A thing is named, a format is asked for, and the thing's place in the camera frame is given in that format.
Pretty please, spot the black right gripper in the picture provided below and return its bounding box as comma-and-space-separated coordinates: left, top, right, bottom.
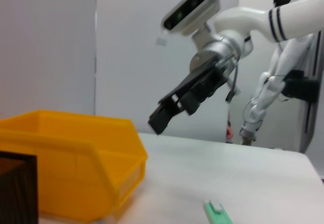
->
147, 64, 230, 135

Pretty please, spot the green pen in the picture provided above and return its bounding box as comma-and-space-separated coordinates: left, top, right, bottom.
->
202, 200, 233, 224

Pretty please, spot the black mesh pen holder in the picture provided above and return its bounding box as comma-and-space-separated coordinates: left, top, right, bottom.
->
0, 151, 38, 224

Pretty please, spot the small red object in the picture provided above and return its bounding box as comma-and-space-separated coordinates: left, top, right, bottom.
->
226, 117, 234, 141

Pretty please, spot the yellow plastic bin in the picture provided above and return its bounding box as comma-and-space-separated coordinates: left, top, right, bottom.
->
0, 109, 149, 222

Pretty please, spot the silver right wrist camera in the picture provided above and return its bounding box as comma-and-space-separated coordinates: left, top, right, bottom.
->
161, 0, 221, 36

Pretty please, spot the black mount box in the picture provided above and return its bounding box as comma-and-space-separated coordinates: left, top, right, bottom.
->
282, 69, 319, 103

